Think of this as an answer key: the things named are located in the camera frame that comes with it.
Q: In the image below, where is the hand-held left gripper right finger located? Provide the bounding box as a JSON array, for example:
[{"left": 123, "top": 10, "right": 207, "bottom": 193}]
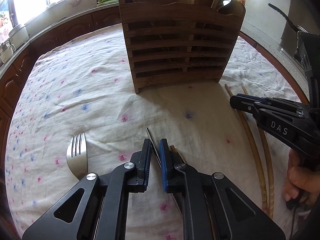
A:
[{"left": 159, "top": 138, "right": 285, "bottom": 240}]

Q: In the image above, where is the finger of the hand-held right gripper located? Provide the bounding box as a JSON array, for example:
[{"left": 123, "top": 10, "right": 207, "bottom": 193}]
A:
[
  {"left": 229, "top": 96, "right": 307, "bottom": 121},
  {"left": 234, "top": 93, "right": 310, "bottom": 113}
]

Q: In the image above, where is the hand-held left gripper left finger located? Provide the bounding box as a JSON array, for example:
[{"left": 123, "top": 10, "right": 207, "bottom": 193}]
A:
[{"left": 22, "top": 138, "right": 153, "bottom": 240}]

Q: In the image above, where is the plain steel chopstick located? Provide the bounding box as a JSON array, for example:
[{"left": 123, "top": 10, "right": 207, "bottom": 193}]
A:
[{"left": 146, "top": 127, "right": 184, "bottom": 218}]

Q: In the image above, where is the wooden slatted utensil holder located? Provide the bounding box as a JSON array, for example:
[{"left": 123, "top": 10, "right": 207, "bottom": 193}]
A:
[{"left": 117, "top": 0, "right": 247, "bottom": 95}]

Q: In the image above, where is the person's right hand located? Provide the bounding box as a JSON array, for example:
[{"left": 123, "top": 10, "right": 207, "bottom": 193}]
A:
[{"left": 283, "top": 151, "right": 320, "bottom": 206}]

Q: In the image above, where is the small white electric pot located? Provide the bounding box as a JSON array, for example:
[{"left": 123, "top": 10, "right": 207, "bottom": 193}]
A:
[{"left": 0, "top": 39, "right": 16, "bottom": 63}]

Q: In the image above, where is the large white cooker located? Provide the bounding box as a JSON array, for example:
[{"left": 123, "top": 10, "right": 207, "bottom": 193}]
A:
[{"left": 9, "top": 24, "right": 29, "bottom": 48}]

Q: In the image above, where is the black wok with handle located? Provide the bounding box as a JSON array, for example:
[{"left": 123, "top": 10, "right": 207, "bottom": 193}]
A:
[{"left": 268, "top": 3, "right": 313, "bottom": 34}]

